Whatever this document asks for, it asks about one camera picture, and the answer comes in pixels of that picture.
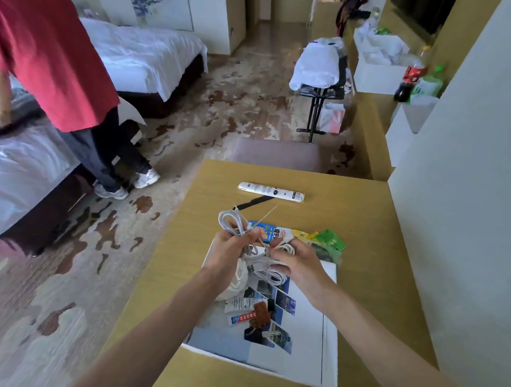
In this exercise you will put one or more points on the person's right hand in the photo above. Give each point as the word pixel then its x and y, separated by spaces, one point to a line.
pixel 303 266

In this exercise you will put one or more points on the person's left hand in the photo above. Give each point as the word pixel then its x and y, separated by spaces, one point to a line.
pixel 225 253

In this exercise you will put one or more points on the person's left fingers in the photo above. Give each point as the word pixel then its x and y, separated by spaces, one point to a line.
pixel 249 238

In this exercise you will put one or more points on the person's right thumb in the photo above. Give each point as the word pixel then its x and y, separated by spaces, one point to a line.
pixel 282 247

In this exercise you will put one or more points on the person's right forearm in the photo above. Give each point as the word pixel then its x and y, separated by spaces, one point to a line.
pixel 384 350

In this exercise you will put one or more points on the person's left forearm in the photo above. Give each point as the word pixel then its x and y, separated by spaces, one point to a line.
pixel 150 334

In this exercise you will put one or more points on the blue snack packet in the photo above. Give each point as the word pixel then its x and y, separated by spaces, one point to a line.
pixel 270 232

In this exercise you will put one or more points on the yellow snack packet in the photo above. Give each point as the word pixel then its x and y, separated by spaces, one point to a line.
pixel 303 236

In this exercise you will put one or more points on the white crumpled bag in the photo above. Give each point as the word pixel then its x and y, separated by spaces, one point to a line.
pixel 237 282

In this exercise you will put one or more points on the green snack packet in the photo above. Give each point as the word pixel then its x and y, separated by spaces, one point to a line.
pixel 331 240

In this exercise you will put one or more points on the white remote control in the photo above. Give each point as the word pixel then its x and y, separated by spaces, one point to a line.
pixel 271 192

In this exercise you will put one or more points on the white card with print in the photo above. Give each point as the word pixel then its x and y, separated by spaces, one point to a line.
pixel 244 302

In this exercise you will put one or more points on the brown dried snack piece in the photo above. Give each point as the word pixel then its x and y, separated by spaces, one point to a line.
pixel 260 314

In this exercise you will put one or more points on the white photo book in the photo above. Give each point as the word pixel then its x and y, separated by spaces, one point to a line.
pixel 288 326

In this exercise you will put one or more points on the white tube with red label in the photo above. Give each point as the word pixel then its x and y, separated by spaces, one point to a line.
pixel 242 319

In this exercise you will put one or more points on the grey upholstered stool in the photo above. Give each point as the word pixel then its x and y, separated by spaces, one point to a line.
pixel 275 153

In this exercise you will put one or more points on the pink and white bag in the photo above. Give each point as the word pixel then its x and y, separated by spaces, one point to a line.
pixel 332 117

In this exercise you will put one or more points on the black folding luggage rack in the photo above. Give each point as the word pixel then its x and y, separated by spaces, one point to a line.
pixel 323 97

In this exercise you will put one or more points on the white garment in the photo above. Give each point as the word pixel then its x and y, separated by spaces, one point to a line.
pixel 316 68

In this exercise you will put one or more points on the white bed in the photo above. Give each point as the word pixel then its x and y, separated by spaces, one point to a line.
pixel 147 58

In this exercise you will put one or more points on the white box with bags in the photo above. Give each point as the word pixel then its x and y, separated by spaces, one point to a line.
pixel 379 62

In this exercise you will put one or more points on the dark cola bottle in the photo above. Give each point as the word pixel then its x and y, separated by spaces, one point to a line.
pixel 411 75

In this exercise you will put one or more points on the green drink bottle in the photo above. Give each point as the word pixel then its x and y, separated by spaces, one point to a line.
pixel 428 83

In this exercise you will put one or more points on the white wardrobe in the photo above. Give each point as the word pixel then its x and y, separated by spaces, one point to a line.
pixel 215 18

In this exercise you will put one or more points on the bed with grey cover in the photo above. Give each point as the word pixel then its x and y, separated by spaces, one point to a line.
pixel 22 166

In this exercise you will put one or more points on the black television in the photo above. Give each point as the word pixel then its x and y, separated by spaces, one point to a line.
pixel 425 11

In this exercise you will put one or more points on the blue floral wall painting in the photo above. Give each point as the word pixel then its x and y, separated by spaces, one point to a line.
pixel 159 6

